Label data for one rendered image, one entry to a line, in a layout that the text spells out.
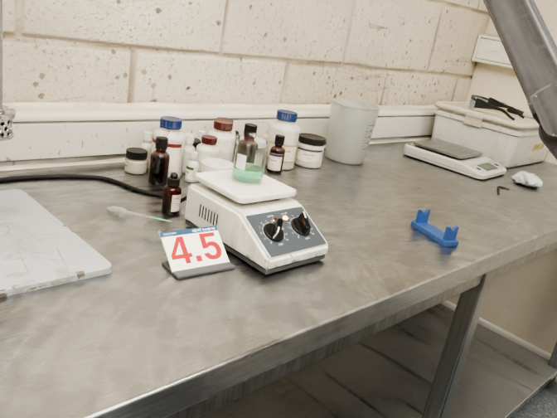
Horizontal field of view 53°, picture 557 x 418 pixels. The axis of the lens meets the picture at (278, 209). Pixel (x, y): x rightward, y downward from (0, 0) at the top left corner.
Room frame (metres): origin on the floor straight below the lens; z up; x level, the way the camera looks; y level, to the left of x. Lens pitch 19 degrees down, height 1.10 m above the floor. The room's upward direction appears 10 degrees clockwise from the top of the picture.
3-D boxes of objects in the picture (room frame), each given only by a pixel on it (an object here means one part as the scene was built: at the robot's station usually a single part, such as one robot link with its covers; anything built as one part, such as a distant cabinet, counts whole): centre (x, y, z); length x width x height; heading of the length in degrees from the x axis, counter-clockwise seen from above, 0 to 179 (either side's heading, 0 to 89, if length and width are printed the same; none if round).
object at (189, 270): (0.70, 0.10, 0.77); 0.09 x 0.06 x 0.04; 132
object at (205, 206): (0.82, 0.04, 0.79); 0.22 x 0.13 x 0.08; 47
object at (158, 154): (1.02, 0.24, 0.79); 0.04 x 0.04 x 0.09
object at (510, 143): (1.94, -0.67, 0.82); 0.37 x 0.31 x 0.14; 139
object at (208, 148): (1.10, 0.16, 0.79); 0.05 x 0.05 x 0.09
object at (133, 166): (1.06, 0.29, 0.77); 0.04 x 0.04 x 0.04
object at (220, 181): (0.84, 0.06, 0.83); 0.12 x 0.12 x 0.01; 47
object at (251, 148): (0.85, 0.06, 0.87); 0.06 x 0.05 x 0.08; 0
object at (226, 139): (1.16, 0.14, 0.80); 0.06 x 0.06 x 0.11
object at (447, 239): (1.00, -0.29, 0.77); 0.10 x 0.03 x 0.04; 29
